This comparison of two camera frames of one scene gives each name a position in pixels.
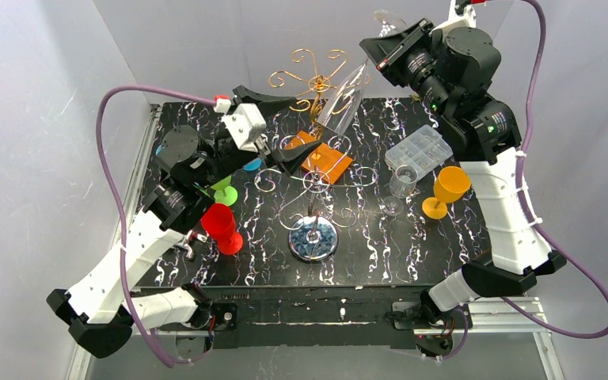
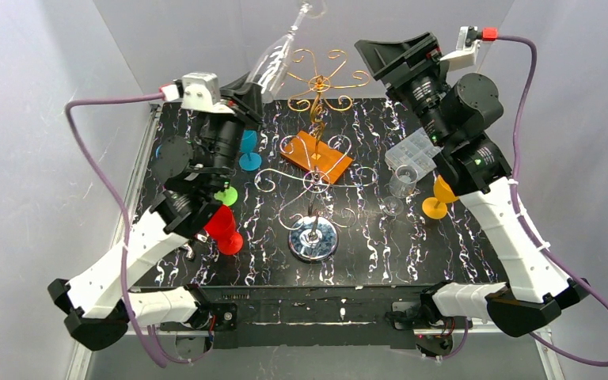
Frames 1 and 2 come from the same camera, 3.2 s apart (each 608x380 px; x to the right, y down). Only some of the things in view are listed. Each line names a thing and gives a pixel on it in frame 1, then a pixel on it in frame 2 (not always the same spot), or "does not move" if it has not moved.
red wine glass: x=218 y=222 does not move
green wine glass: x=225 y=192 does not move
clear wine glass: x=340 y=111 to x=270 y=68
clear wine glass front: x=402 y=184 does not move
